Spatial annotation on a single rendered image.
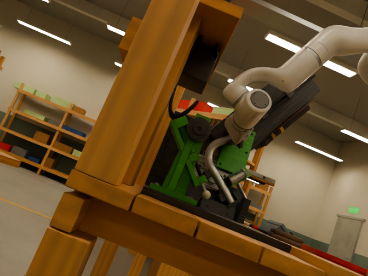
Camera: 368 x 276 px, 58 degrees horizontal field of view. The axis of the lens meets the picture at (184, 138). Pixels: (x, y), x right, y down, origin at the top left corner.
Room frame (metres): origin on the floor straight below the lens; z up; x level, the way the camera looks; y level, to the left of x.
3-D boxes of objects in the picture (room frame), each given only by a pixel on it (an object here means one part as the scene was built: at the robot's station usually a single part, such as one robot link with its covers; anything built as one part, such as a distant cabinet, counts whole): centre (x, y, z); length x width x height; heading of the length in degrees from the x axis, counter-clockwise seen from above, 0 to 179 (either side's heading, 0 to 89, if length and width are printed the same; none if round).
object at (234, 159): (1.35, -0.21, 1.17); 0.13 x 0.12 x 0.20; 1
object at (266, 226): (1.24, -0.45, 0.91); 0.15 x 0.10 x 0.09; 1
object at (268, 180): (1.51, -0.25, 1.11); 0.39 x 0.16 x 0.03; 91
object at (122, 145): (1.42, 0.15, 1.36); 1.49 x 0.09 x 0.97; 1
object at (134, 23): (1.42, 0.22, 1.23); 1.30 x 0.05 x 0.09; 1
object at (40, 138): (9.71, 3.52, 1.12); 3.22 x 0.55 x 2.23; 94
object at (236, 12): (1.42, 0.11, 1.52); 0.90 x 0.25 x 0.04; 1
